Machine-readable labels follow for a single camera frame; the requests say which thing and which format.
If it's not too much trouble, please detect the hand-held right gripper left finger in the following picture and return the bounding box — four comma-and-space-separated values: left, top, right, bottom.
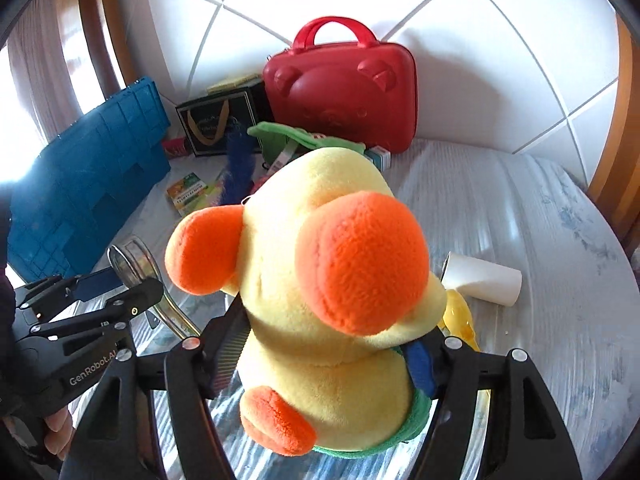
59, 294, 251, 480

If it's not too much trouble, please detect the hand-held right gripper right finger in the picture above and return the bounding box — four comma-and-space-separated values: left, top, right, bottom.
404, 332, 583, 480

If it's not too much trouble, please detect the green cloth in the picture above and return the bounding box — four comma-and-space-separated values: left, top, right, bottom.
247, 121, 368, 171

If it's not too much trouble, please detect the striped light bedsheet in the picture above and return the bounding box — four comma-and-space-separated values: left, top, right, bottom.
10, 137, 636, 480

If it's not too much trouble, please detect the yellow sticky note pad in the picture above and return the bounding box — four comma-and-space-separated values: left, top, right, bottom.
206, 72, 262, 94

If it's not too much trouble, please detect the white paper roll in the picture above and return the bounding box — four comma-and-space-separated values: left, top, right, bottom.
442, 252, 523, 308

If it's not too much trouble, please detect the person's left hand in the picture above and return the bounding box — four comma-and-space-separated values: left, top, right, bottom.
44, 402, 76, 461

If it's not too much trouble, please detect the yellow green frog plush toy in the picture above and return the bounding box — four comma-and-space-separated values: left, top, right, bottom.
164, 147, 449, 461

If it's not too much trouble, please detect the orange green cardboard box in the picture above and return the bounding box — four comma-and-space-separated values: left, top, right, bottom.
166, 174, 213, 217

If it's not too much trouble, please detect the small green white box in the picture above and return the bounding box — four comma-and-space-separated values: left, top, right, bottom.
364, 146, 393, 171

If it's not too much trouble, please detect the blue feather duster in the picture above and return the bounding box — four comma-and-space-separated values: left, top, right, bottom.
220, 130, 262, 207

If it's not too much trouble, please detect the blue plastic storage crate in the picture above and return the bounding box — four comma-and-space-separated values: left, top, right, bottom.
7, 77, 171, 282

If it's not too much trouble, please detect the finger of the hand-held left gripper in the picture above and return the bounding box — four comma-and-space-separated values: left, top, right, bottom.
14, 266, 126, 311
30, 276, 166, 342

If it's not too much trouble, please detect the yellow plastic toy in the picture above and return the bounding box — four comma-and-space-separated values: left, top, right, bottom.
440, 287, 483, 356

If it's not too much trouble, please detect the red hard carry case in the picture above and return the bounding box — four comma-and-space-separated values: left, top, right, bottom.
262, 17, 419, 156

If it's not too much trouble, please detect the wooden wall frame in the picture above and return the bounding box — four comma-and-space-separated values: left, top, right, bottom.
587, 15, 640, 257
75, 0, 137, 107

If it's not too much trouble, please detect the beige curtain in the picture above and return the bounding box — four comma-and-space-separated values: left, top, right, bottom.
4, 0, 87, 147

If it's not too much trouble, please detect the black gift box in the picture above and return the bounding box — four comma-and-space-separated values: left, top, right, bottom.
175, 85, 273, 159

